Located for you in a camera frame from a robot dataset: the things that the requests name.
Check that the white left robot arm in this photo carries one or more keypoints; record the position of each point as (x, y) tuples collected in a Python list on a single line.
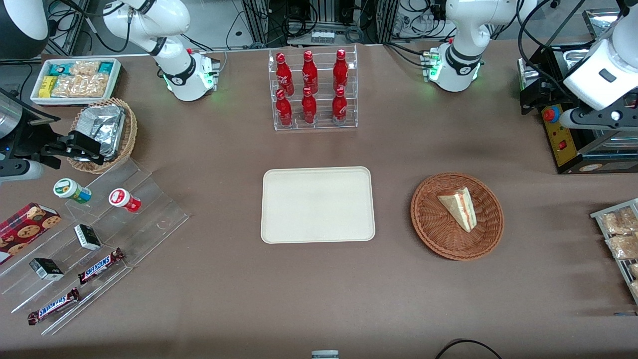
[(461, 60)]

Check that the yellow snack packet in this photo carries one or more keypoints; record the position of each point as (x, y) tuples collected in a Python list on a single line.
[(47, 87)]

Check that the large clear cracker bag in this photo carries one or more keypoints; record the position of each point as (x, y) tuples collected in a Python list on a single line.
[(82, 86)]

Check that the cream plastic tray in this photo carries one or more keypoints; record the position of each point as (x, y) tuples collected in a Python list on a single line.
[(317, 204)]

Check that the black food warmer machine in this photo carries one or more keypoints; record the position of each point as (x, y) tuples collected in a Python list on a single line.
[(593, 154)]

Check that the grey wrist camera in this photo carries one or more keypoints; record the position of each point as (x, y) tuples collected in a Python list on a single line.
[(593, 118), (20, 170)]

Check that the teal snack packet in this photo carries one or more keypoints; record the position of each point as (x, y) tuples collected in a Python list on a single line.
[(59, 69), (105, 67)]

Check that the red cookie box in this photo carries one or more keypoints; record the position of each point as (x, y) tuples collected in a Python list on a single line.
[(25, 229)]

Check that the small black carton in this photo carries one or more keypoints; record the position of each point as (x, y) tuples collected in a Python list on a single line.
[(87, 237), (46, 268)]

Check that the tan wicker basket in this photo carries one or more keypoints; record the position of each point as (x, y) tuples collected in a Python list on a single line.
[(129, 134)]

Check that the white power strip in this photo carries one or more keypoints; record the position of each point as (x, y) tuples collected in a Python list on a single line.
[(322, 37)]

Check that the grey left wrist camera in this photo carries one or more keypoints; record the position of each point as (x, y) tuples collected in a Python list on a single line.
[(593, 118)]

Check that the red lid snack cup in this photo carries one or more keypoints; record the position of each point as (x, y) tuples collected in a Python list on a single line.
[(122, 198)]

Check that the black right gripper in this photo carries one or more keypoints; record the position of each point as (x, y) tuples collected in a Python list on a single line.
[(31, 138)]

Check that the green lid snack cup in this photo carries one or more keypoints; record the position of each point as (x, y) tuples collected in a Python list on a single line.
[(70, 189)]

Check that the clear pastry bag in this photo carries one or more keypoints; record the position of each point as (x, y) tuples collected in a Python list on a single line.
[(623, 247), (620, 222)]

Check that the red soda bottle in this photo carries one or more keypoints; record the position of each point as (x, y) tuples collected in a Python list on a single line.
[(284, 75), (283, 109), (309, 107), (339, 105), (340, 70), (309, 72)]

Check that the small clear cracker bag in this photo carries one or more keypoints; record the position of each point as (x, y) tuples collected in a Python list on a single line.
[(85, 68)]

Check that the Snickers chocolate bar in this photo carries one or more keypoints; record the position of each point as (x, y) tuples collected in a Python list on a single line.
[(99, 266), (54, 306)]

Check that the triangular sandwich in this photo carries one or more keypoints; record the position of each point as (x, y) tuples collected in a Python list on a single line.
[(461, 209)]

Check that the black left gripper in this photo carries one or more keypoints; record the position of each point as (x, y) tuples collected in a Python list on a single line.
[(539, 89)]

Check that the red emergency stop button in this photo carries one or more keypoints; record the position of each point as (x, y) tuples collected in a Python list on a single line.
[(550, 114)]

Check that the white rectangular snack bin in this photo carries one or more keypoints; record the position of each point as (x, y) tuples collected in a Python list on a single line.
[(117, 75)]

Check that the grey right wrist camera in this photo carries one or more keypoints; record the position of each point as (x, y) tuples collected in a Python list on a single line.
[(20, 170)]

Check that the clear acrylic bottle rack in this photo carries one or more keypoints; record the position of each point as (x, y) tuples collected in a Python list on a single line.
[(321, 124)]

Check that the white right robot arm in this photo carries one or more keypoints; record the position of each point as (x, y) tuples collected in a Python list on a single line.
[(179, 75)]

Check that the brown round wicker basket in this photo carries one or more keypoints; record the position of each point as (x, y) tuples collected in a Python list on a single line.
[(433, 224)]

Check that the clear acrylic stepped display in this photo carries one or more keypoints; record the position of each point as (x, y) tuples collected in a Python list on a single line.
[(149, 219)]

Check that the silver foil food pack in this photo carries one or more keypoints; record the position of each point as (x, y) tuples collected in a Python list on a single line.
[(102, 124)]

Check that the grey device edge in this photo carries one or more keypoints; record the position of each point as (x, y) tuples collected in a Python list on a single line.
[(325, 355)]

